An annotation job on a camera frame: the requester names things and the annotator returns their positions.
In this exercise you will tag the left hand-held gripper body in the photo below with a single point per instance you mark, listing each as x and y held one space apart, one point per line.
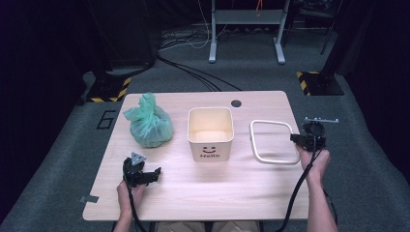
133 172

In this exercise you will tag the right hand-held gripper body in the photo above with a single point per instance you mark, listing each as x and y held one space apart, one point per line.
314 132

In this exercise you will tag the green plastic bag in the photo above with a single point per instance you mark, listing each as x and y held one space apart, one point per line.
150 125

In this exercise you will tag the white plastic bin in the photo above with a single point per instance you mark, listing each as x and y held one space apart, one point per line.
210 150

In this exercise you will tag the person's left hand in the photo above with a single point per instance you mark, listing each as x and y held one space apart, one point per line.
130 195

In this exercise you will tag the person's right hand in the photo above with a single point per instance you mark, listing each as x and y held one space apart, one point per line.
317 164

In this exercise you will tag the grey tape piece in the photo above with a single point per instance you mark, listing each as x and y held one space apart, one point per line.
88 199

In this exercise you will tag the round black table grommet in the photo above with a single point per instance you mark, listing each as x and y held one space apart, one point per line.
236 103

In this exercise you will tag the black cabinet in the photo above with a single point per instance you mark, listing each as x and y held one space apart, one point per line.
129 32

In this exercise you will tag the yellow black striped base plate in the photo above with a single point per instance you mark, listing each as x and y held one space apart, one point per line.
319 83
111 90

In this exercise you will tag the white metal desk frame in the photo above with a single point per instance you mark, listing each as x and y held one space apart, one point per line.
246 16

